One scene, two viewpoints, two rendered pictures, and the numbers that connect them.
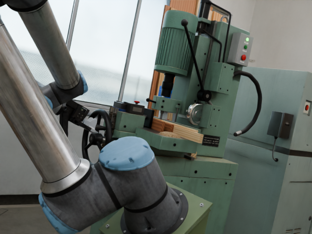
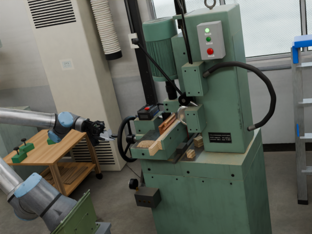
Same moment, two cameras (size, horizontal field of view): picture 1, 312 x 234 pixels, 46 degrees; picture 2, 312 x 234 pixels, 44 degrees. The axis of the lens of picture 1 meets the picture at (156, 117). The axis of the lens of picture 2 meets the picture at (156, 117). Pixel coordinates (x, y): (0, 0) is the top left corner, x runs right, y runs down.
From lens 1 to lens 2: 2.13 m
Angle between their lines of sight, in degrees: 65
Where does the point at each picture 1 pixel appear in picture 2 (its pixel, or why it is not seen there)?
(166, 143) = (136, 153)
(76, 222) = (20, 216)
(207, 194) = (211, 192)
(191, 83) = (181, 85)
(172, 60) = (153, 70)
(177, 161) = (165, 163)
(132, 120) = (143, 125)
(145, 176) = (25, 201)
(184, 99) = not seen: hidden behind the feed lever
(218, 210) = (232, 207)
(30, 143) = not seen: outside the picture
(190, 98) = not seen: hidden behind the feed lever
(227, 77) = (193, 80)
